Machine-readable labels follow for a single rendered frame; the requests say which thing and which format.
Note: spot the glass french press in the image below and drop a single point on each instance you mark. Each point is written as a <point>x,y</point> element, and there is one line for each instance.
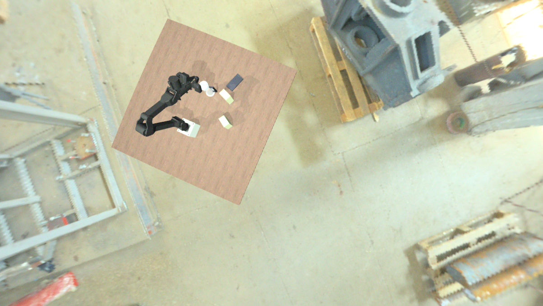
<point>207,88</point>

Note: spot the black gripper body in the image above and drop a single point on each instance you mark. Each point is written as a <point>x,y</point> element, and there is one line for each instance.
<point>194,85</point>

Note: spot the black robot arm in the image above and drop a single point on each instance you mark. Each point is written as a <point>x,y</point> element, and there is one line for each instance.
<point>167,99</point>

